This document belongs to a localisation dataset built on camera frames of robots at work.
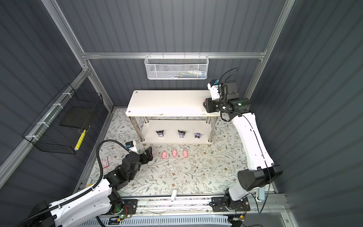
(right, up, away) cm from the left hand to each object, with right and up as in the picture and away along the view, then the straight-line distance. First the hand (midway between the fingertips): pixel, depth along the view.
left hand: (145, 149), depth 81 cm
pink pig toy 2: (+16, -5, +10) cm, 20 cm away
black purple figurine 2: (+21, +8, +8) cm, 24 cm away
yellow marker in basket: (-29, +6, -13) cm, 32 cm away
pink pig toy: (+9, -5, +10) cm, 15 cm away
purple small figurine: (+31, +7, +10) cm, 34 cm away
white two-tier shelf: (+17, +26, -6) cm, 32 cm away
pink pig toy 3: (+23, -5, +10) cm, 26 cm away
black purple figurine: (+7, +8, +10) cm, 15 cm away
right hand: (+35, +26, -9) cm, 45 cm away
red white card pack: (-28, -10, +8) cm, 31 cm away
